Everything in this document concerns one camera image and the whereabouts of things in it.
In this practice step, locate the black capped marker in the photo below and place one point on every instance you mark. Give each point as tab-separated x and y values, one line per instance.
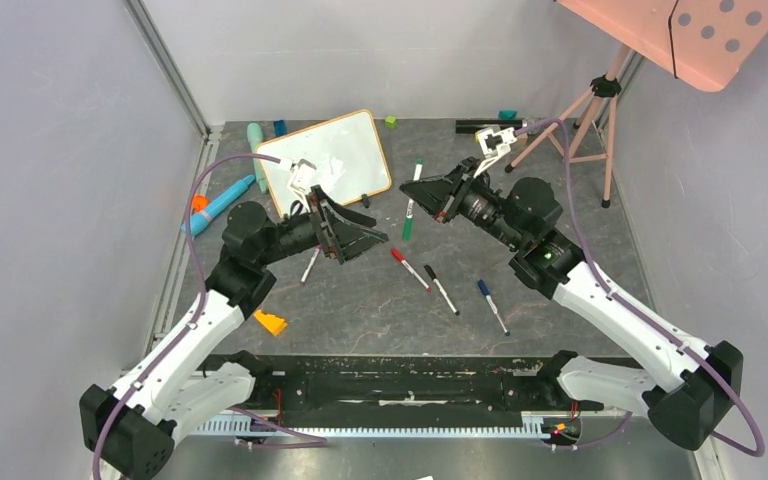
435	279

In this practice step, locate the light blue toy pen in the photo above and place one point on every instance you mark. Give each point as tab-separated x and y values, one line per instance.
200	220

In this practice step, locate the orange small toy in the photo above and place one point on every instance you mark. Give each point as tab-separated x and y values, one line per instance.
199	203

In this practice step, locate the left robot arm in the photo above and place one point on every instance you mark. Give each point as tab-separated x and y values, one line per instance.
134	425

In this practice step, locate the black cylinder tube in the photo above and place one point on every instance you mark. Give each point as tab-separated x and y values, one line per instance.
472	126

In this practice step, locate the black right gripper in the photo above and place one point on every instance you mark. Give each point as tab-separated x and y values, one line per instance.
454	195

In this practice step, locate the dark blue small brick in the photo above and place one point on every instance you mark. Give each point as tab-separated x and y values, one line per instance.
280	128

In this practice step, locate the green whiteboard marker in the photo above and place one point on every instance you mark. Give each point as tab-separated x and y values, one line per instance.
408	223

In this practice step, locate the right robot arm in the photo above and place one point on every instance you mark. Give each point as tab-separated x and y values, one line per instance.
682	384

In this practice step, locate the pink tripod stand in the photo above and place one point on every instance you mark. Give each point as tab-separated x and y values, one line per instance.
603	91

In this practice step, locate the white board orange frame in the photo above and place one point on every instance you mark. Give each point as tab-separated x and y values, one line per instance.
348	155

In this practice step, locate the white cable duct strip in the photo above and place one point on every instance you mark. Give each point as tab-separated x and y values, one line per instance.
234	424

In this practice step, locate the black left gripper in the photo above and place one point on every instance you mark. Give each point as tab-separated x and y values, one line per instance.
329	240

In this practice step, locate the purple capped marker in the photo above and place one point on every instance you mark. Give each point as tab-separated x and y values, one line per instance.
310	265

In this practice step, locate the teal small block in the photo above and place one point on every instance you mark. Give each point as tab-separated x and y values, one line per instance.
507	114

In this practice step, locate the yellow toy wedge block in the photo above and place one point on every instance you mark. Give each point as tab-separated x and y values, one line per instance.
274	324

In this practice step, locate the blue capped marker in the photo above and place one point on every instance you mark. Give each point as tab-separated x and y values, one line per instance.
494	309

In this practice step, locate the pink perforated panel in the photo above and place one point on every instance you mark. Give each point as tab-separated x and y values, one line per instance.
701	42

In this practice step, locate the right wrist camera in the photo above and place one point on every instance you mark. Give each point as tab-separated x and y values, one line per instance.
495	143

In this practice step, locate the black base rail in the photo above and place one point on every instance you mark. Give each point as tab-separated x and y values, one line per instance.
329	391

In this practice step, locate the red capped marker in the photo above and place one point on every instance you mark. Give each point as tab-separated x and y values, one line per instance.
400	258

